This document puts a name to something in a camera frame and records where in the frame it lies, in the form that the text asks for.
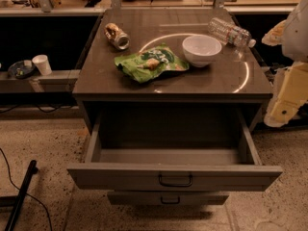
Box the green chip bag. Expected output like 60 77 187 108
114 43 190 84

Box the grey drawer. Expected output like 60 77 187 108
68 107 283 192
107 191 228 206

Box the white paper cup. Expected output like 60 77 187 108
32 55 52 75

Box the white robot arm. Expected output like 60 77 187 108
262 0 308 127

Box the grey low side shelf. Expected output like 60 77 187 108
0 69 80 94

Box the black floor cable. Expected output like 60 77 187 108
0 147 54 231

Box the crushed metal can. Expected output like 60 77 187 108
104 23 130 50

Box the black floor stand bar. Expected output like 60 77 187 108
0 160 38 231

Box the white ceramic bowl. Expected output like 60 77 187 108
182 35 222 67

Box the grey lower drawer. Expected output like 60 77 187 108
107 191 228 206

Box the dark grey cabinet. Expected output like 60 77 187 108
73 8 272 127

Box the clear plastic water bottle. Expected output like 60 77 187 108
208 17 256 48

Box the dark round plate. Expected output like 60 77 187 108
8 60 36 79

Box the grey top drawer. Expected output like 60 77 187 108
68 107 283 192

